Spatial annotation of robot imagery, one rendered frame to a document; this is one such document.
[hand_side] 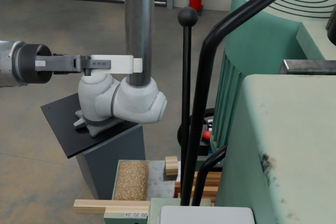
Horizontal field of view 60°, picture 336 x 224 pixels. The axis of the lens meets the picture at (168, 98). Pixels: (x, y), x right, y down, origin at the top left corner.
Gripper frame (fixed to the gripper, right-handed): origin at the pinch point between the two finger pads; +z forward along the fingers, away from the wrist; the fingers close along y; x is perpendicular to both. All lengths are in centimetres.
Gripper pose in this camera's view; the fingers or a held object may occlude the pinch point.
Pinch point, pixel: (132, 65)
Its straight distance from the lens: 55.8
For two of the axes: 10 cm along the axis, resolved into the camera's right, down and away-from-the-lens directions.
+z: 10.0, 0.1, -0.2
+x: 0.1, -9.9, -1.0
